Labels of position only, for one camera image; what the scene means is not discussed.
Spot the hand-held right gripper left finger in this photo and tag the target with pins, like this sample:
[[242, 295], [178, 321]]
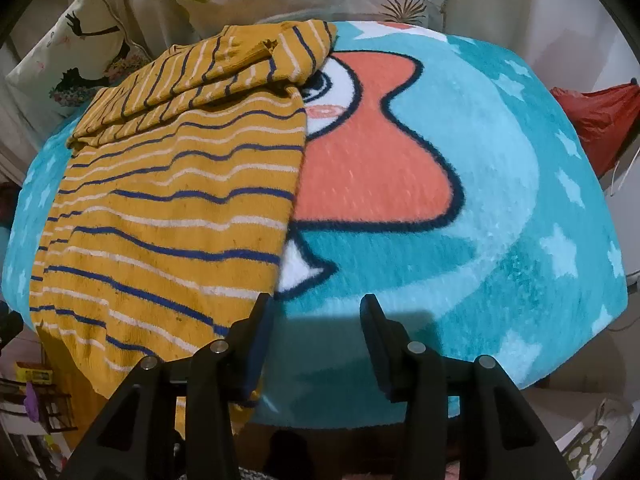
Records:
[[256, 355]]

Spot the teal cartoon star blanket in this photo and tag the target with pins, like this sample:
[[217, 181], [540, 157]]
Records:
[[450, 285]]

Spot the yellow striped small shirt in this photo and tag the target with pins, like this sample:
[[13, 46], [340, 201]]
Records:
[[175, 210]]

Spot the red plastic bag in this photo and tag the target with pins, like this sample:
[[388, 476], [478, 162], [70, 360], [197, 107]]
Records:
[[600, 115]]

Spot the beige curtain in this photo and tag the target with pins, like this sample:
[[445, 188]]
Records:
[[135, 5]]

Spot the purple plastic item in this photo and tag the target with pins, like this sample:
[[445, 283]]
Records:
[[31, 402]]

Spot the green patterned bag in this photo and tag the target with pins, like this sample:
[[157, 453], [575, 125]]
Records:
[[590, 445]]

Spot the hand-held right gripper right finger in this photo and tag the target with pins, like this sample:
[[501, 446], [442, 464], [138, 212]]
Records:
[[379, 355]]

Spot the cream cushion with silhouette print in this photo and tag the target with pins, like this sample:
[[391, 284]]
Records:
[[75, 60]]

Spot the yellow box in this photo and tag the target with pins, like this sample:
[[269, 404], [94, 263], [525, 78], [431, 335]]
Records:
[[35, 372]]

